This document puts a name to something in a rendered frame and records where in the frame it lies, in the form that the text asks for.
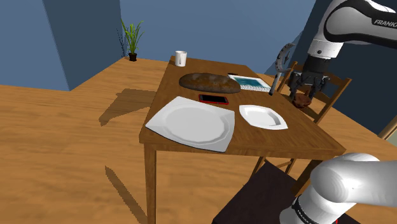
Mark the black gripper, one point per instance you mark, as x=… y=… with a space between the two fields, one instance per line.
x=315 y=68

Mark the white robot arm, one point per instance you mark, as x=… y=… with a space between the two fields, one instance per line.
x=350 y=183

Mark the small brown round object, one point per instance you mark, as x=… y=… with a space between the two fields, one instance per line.
x=301 y=100

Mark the wooden chair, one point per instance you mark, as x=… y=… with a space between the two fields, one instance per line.
x=336 y=86

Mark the grey curved-head kitchen tool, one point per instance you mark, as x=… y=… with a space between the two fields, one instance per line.
x=281 y=60

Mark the small white plate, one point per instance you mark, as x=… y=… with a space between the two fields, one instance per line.
x=260 y=117

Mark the white tablet with blue screen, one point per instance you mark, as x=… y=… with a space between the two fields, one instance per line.
x=249 y=82

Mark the wooden table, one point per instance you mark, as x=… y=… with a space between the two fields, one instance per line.
x=248 y=141

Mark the red-edged black phone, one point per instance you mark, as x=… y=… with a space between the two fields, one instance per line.
x=213 y=99

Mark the brown bread loaf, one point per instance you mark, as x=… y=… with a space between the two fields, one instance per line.
x=209 y=82

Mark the large white square plate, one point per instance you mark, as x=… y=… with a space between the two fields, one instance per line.
x=193 y=124

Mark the white mug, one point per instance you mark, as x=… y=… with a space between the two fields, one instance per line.
x=180 y=58

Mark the green potted plant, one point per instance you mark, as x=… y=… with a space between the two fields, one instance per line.
x=132 y=37

